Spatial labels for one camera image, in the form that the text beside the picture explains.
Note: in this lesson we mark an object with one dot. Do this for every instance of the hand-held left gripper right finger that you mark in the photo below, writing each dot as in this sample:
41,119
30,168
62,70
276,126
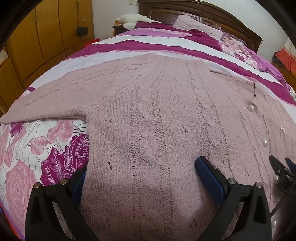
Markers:
209,180

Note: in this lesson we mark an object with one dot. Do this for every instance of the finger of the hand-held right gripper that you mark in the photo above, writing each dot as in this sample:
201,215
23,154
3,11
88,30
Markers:
291,165
283,178

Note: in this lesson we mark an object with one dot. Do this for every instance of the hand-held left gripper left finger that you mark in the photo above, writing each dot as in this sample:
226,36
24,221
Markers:
77,187

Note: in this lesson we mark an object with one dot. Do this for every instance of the pink knitted cardigan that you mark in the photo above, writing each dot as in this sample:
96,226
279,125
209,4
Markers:
150,115

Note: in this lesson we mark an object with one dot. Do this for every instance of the floral striped bed blanket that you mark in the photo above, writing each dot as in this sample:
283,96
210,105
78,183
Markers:
46,150

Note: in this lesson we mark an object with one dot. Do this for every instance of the orange wooden cabinet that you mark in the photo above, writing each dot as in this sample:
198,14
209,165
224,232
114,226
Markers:
289,74

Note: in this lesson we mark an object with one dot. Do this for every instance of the purple floral quilt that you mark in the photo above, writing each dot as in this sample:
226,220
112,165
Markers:
266,62

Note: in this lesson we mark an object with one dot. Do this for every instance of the orange striped curtain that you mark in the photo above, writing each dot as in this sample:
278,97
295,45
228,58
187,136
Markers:
286,56

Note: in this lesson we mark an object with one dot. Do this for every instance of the small red object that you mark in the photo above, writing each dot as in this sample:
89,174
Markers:
96,39

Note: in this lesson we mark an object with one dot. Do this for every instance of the lilac pillow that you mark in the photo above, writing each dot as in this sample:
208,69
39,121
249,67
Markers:
196,25

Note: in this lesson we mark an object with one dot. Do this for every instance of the orange wooden wardrobe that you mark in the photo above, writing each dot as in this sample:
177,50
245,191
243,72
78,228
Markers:
46,34

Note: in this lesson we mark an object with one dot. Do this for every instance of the small black pouch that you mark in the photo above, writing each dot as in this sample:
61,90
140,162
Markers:
81,31

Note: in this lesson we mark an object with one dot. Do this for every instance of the dark wooden nightstand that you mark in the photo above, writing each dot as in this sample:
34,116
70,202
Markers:
119,30

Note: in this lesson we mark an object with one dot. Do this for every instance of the dark wooden headboard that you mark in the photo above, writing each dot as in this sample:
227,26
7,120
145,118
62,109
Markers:
208,11

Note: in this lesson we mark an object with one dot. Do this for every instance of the white plush toy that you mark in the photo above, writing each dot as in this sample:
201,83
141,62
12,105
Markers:
131,18

